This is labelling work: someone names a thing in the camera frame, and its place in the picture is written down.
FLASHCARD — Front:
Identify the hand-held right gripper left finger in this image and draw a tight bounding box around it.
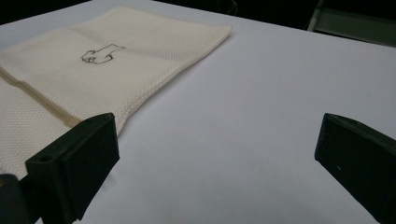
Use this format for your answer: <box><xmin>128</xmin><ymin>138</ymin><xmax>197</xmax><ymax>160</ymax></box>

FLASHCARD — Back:
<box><xmin>24</xmin><ymin>112</ymin><xmax>120</xmax><ymax>224</ymax></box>

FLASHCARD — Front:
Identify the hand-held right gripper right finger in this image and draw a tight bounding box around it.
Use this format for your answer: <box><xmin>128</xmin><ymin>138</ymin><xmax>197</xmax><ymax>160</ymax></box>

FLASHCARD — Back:
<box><xmin>314</xmin><ymin>112</ymin><xmax>396</xmax><ymax>224</ymax></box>

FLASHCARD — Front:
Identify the cream cloth towel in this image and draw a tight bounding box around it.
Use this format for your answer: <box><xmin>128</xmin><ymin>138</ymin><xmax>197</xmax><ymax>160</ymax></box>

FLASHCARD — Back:
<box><xmin>0</xmin><ymin>5</ymin><xmax>233</xmax><ymax>181</ymax></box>

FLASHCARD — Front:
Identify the grey-green metal frame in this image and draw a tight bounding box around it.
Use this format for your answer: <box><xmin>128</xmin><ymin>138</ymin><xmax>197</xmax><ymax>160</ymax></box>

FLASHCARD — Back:
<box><xmin>307</xmin><ymin>0</ymin><xmax>396</xmax><ymax>49</ymax></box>

